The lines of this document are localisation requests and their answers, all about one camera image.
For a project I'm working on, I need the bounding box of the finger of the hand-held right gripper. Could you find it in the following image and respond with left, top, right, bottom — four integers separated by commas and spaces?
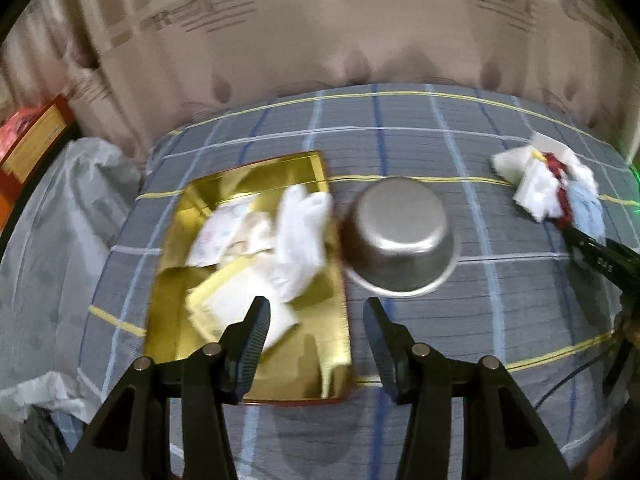
564, 226, 640, 293
606, 241, 640, 266

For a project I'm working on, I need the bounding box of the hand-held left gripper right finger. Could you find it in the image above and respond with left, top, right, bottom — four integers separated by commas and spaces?
363, 298, 573, 480

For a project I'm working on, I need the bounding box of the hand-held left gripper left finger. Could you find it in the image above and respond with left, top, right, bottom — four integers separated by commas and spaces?
60, 296, 271, 480

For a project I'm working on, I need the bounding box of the pale yellow cloth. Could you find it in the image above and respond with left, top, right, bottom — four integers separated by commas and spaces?
185, 255, 301, 350

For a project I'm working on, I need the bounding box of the red satin cloth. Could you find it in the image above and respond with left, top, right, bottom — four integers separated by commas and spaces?
542, 152, 576, 228

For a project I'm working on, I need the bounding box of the red and gold tin box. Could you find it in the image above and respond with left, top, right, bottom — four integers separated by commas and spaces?
144, 150, 353, 403

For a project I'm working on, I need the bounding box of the white flower-print cloth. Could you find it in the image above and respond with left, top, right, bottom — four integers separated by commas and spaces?
187, 200, 261, 268

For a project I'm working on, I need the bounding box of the white foam block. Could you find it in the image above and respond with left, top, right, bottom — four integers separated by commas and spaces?
530, 132, 576, 166

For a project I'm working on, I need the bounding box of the white fluffy cloth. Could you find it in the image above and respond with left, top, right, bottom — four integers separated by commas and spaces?
490, 146, 541, 183

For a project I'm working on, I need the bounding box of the steel bowl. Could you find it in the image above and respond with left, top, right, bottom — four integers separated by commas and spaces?
340, 176, 461, 297

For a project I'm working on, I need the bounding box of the white plastic bag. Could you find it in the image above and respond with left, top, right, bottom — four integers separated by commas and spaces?
0, 137, 146, 426

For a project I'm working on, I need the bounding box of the red and yellow carton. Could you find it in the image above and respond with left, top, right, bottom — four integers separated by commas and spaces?
0, 95, 76, 186

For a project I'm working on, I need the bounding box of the beige leaf-print curtain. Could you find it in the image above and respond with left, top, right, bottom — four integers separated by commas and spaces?
0, 0, 640, 161

